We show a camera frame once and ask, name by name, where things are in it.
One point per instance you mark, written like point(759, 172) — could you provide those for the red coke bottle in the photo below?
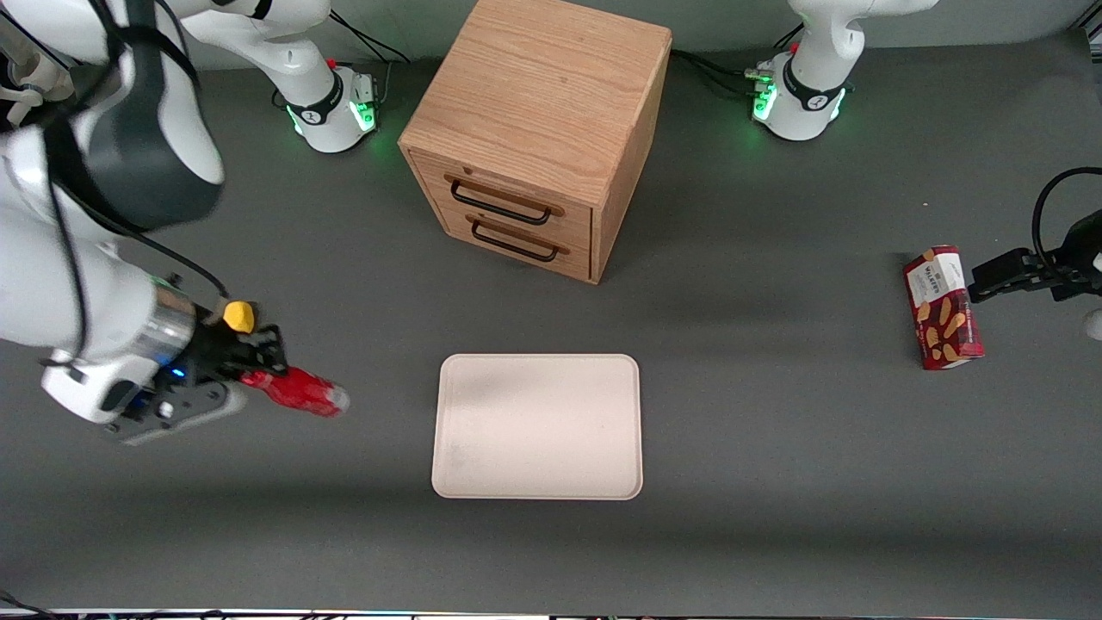
point(301, 392)

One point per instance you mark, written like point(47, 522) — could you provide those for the wooden drawer cabinet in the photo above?
point(551, 95)

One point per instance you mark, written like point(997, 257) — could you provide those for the beige plastic tray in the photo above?
point(537, 426)

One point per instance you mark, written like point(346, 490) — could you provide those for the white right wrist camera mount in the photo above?
point(129, 405)

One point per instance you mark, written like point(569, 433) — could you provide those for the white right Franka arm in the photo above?
point(146, 129)

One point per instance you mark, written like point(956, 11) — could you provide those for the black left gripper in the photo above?
point(1081, 256)

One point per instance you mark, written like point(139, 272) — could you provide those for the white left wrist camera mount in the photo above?
point(1095, 325)

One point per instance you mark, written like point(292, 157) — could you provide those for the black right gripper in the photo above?
point(209, 353)

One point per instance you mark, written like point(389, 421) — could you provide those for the yellow lemon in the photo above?
point(239, 315)

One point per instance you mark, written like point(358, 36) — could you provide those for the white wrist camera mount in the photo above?
point(129, 405)
point(1095, 325)

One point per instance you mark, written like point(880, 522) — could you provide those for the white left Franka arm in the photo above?
point(814, 86)

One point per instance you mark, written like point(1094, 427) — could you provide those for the red cookie box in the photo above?
point(943, 310)

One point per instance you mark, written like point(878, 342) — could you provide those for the wooden drawer front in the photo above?
point(525, 245)
point(516, 194)

